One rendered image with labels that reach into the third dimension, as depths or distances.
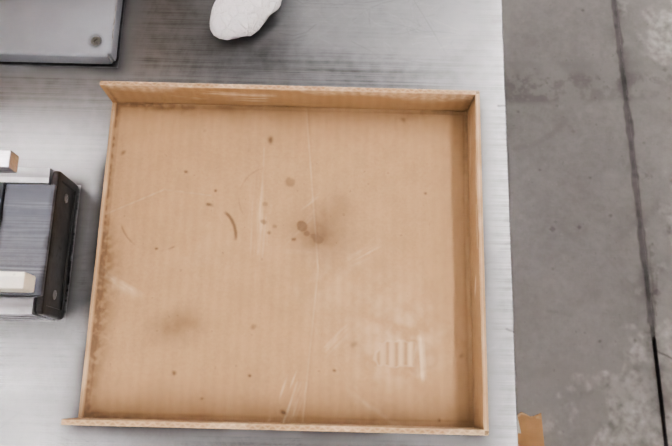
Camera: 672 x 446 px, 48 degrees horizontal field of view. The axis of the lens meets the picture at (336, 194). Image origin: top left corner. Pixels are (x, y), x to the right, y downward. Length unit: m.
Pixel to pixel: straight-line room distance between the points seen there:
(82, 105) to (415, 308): 0.32
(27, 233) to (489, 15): 0.42
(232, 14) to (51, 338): 0.30
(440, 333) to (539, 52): 1.11
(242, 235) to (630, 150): 1.12
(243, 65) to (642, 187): 1.09
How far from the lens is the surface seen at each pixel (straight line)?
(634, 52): 1.70
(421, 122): 0.63
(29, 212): 0.60
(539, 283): 1.49
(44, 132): 0.67
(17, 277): 0.55
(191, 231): 0.61
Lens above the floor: 1.42
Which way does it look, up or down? 75 degrees down
